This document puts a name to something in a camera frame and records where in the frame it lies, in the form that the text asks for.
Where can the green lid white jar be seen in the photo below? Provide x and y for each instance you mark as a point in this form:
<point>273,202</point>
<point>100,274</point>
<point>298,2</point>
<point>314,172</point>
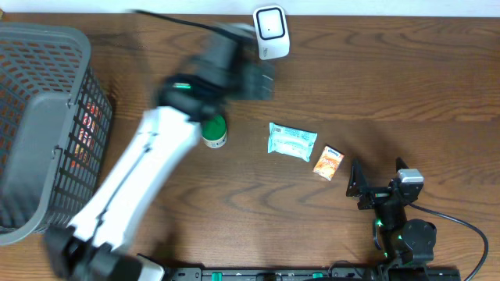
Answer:
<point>214,132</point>

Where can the red snack package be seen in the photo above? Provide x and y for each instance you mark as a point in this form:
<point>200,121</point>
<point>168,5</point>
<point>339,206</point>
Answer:
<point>86,143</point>

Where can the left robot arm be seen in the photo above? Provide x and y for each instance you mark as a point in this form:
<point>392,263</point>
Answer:
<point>94,244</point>

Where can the teal wet wipes pack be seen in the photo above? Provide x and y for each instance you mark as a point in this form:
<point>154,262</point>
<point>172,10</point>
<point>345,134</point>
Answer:
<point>290,141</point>

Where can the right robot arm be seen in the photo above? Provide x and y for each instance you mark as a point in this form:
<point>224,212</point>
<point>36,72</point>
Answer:
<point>408,244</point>

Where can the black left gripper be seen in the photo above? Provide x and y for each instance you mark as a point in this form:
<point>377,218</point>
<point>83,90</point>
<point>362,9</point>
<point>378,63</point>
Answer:
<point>257,88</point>

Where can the white barcode scanner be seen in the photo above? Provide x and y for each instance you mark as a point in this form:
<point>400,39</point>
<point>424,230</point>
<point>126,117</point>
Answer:
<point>271,30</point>

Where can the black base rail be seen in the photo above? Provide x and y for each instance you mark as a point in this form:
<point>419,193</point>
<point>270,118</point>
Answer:
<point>338,273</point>

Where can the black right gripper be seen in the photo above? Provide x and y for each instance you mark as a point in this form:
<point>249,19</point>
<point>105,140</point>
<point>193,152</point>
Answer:
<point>358,189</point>

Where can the grey plastic mesh basket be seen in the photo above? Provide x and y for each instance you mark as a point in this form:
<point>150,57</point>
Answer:
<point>46,79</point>

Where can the orange tissue pack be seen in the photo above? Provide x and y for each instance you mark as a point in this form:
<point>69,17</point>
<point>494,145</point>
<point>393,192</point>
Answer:
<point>328,163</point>

